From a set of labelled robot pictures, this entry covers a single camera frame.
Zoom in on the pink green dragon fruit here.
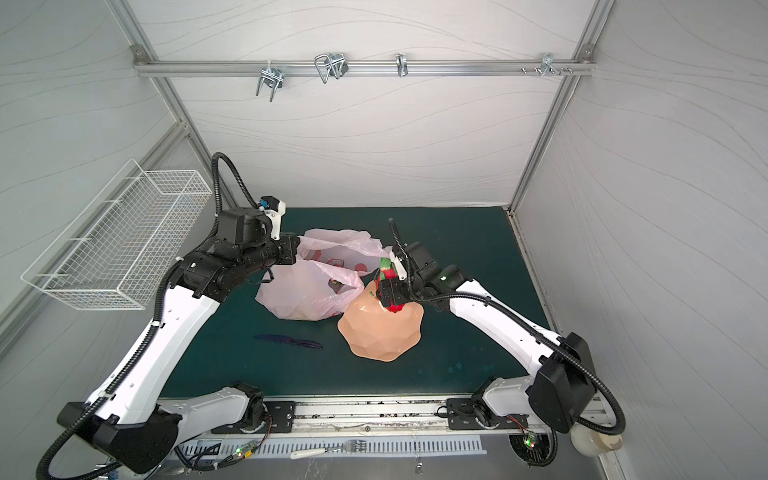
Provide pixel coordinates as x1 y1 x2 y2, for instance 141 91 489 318
375 258 407 313

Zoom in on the pink plastic bag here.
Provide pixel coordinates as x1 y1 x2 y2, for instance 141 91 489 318
255 229 391 321

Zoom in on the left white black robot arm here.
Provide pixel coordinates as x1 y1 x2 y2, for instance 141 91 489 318
35 152 300 479

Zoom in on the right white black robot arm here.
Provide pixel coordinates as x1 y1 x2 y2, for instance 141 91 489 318
375 221 626 468

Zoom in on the peach wavy fruit plate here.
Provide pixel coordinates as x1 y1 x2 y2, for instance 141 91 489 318
337 282 424 362

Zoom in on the green table mat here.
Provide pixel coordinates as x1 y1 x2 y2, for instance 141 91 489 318
162 207 546 398

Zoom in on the dark blue knife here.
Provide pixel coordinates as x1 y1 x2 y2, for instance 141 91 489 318
254 334 323 350

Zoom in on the left metal clamp hook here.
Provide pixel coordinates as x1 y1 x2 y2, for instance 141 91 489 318
255 64 284 102

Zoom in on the metal clamp hook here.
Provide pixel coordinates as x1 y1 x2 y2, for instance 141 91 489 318
314 52 349 84
255 64 284 102

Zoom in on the white vent strip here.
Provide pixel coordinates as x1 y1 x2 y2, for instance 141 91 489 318
179 435 488 460

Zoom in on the middle metal clamp hook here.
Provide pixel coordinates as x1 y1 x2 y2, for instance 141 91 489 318
314 52 349 84

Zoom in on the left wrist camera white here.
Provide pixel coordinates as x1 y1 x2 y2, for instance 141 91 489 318
260 196 286 240

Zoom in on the white wire basket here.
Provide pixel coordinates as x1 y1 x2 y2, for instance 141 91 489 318
21 159 212 311

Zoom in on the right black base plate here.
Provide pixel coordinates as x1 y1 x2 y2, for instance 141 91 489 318
435 397 529 431

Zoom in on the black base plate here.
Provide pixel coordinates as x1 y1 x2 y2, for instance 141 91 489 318
435 397 529 431
211 401 296 435

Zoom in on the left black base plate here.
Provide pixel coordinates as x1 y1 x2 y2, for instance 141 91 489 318
211 401 296 435

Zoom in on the white handled fork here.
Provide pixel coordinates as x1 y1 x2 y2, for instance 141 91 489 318
289 440 367 460

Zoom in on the metal crossbar rail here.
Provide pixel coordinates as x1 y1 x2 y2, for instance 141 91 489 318
135 57 597 78

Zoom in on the small metal ring hook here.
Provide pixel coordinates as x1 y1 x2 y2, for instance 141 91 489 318
395 53 408 78

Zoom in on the right metal bolt bracket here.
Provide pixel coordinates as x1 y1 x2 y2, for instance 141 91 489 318
520 53 572 77

